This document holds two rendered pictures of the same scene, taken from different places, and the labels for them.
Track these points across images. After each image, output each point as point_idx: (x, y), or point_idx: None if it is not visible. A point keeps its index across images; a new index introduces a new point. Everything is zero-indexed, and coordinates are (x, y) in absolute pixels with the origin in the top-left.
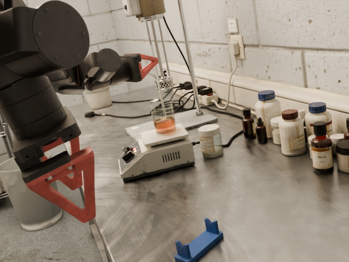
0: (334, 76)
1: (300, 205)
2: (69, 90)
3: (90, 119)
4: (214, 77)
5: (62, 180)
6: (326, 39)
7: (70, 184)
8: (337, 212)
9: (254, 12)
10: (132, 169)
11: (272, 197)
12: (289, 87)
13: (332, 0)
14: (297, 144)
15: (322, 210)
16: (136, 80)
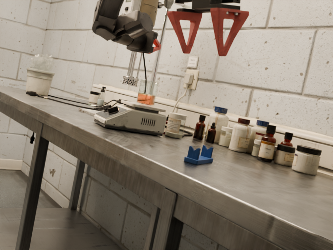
0: (274, 109)
1: (258, 166)
2: (105, 31)
3: (33, 96)
4: (158, 99)
5: (182, 42)
6: (275, 83)
7: (184, 48)
8: (285, 173)
9: (217, 55)
10: (116, 119)
11: (236, 159)
12: (231, 115)
13: (289, 56)
14: (244, 143)
15: (275, 170)
16: (149, 50)
